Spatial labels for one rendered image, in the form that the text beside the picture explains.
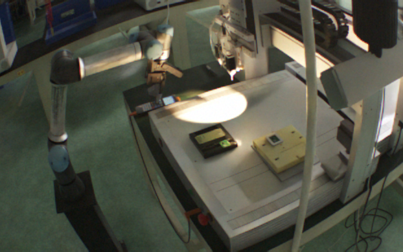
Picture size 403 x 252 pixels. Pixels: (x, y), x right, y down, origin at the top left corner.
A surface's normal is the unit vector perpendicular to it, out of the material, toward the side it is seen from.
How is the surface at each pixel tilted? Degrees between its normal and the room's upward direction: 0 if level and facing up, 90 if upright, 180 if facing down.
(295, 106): 0
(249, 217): 0
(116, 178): 0
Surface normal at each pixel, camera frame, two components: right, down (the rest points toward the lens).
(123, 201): -0.10, -0.81
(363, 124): 0.41, 0.50
